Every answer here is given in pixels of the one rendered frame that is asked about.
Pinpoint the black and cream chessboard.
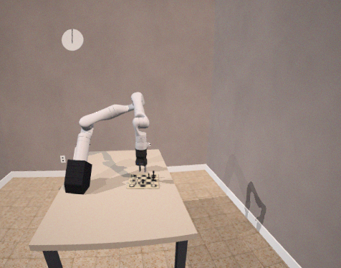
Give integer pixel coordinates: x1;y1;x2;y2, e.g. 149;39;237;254
127;174;159;189

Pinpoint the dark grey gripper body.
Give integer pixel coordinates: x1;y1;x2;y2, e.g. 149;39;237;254
135;141;150;166

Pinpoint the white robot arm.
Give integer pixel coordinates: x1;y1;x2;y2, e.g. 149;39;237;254
73;92;150;161

